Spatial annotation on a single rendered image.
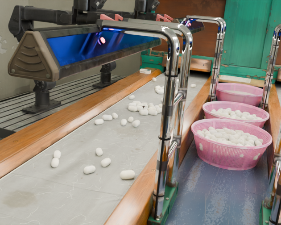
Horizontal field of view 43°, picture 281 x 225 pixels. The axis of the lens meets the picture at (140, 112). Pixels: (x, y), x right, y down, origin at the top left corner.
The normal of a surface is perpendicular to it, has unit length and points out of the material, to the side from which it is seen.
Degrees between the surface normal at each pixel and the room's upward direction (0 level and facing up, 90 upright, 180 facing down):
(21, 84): 89
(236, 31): 90
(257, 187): 0
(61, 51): 58
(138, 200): 0
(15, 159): 45
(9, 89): 89
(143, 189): 0
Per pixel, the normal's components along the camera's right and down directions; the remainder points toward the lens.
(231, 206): 0.07, -0.95
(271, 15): -0.30, 0.26
